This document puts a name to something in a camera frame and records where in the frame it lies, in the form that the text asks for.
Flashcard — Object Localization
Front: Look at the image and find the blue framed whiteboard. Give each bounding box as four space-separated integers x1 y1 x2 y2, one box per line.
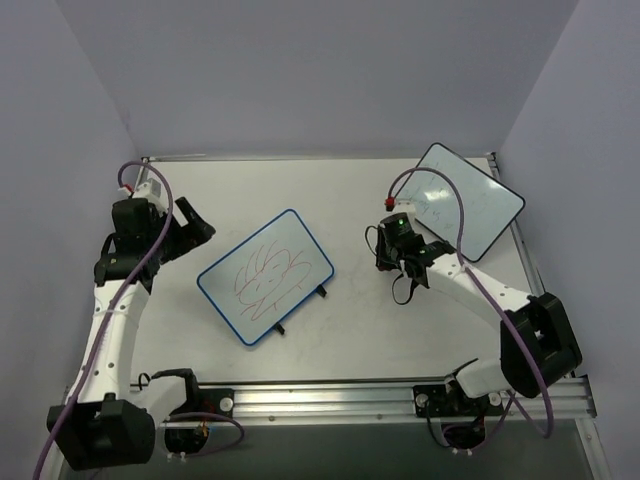
196 209 335 346

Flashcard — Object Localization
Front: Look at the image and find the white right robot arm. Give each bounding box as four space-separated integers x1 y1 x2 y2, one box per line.
375 213 583 413

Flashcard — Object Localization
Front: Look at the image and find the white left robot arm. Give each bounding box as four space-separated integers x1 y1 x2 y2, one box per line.
46 197 216 471

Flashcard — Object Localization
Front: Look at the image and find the black framed whiteboard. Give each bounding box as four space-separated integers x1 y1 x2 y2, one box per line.
397 143 525 262

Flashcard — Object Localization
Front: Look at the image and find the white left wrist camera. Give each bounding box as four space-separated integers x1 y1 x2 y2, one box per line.
131 179 166 211

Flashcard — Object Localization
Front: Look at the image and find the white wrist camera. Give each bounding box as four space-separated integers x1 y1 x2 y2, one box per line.
384 196 416 217
131 179 166 211

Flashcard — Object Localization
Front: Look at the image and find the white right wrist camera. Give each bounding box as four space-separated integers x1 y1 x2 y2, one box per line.
384 196 416 217

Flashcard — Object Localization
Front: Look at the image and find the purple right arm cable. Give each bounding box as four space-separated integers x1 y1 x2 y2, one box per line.
385 167 557 451

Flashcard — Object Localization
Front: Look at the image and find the aluminium mounting rail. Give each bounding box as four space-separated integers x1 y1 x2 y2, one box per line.
49 372 598 431

